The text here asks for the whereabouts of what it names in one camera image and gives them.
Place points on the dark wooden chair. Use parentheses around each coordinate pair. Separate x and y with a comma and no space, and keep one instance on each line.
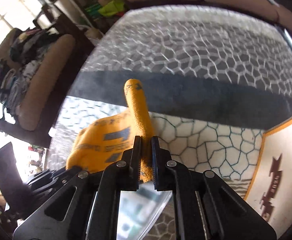
(46,17)

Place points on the clear plastic container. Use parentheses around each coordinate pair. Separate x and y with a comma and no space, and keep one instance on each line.
(141,212)

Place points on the pile of clothes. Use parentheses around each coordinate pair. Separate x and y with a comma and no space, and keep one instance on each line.
(23,55)

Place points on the white box with orange rim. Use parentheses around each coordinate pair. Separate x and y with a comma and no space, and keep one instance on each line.
(285,140)

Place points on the neon green bag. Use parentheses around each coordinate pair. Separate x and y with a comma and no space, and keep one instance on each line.
(111,8)

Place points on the patterned fleece blanket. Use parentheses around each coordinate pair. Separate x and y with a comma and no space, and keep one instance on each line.
(186,55)

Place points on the yellow printed cloth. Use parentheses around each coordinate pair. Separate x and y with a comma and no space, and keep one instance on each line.
(106,140)

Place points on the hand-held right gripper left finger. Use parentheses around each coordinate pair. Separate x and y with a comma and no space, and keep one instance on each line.
(137,165)

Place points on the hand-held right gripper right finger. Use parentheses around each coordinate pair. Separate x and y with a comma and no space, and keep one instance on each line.
(156,165)

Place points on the brown armchair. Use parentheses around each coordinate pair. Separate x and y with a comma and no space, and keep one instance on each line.
(46,80)

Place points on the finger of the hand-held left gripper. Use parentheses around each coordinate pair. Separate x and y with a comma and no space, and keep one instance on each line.
(52,178)

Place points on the shelf with colourful clutter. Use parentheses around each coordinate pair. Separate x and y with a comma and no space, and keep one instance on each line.
(37,157)

